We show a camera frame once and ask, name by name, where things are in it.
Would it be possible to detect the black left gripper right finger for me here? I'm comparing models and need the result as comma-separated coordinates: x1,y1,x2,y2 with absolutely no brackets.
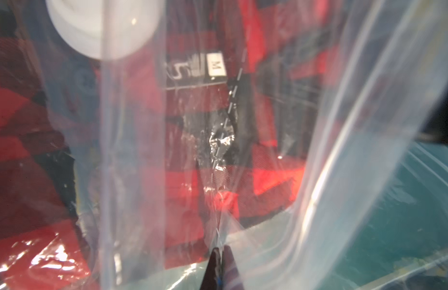
222,245,244,290

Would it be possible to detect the red black plaid shirt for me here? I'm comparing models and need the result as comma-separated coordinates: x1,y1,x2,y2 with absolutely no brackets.
0,1,349,290

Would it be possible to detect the white vacuum bag valve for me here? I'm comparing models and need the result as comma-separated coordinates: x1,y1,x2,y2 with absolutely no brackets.
46,1,165,60

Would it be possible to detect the clear plastic vacuum bag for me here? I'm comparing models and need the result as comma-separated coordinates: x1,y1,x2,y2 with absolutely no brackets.
0,0,448,290

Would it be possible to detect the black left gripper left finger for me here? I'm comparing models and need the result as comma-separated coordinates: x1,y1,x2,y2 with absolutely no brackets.
199,248,222,290

